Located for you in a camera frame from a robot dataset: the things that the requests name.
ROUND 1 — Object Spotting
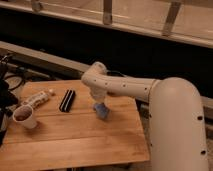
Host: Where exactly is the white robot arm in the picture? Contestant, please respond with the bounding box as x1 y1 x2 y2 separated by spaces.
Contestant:
81 62 209 171

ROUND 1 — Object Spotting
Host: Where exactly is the white paper cup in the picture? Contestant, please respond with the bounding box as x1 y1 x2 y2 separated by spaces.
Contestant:
12 105 37 129

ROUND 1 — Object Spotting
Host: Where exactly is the clear plastic bottle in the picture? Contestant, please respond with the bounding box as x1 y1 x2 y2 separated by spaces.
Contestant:
22 89 55 109

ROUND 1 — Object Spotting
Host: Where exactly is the black striped rectangular block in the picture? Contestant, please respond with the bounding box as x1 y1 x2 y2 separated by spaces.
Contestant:
59 90 76 112

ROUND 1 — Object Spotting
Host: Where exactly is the black equipment at left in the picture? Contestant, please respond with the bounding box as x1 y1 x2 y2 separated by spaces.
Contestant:
0 56 18 146

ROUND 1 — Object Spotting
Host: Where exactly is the black cable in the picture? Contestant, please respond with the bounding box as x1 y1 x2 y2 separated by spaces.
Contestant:
4 73 26 92

